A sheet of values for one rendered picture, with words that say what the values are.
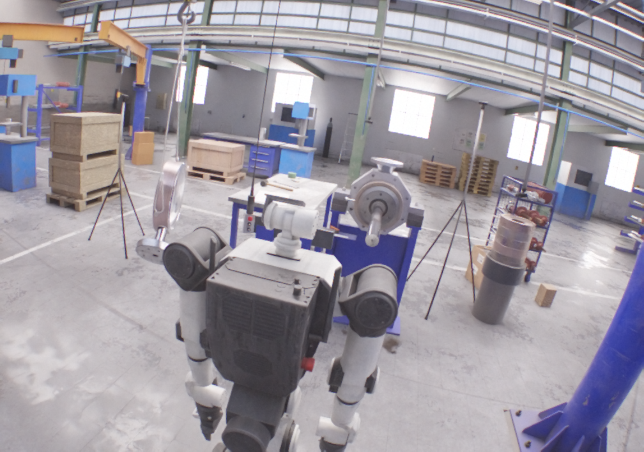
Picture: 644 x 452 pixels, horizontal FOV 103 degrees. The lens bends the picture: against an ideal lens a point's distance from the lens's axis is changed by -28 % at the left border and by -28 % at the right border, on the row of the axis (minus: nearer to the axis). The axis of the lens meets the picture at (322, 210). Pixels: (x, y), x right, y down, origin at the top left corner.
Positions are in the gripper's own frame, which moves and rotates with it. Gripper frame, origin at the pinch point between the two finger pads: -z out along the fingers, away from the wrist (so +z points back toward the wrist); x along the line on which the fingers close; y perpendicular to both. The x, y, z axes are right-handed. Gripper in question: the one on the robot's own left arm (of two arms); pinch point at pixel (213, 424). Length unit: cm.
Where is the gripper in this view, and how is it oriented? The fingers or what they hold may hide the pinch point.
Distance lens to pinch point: 144.6
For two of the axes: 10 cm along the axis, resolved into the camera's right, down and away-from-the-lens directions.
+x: 2.1, -4.2, 8.8
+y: -9.7, -1.9, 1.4
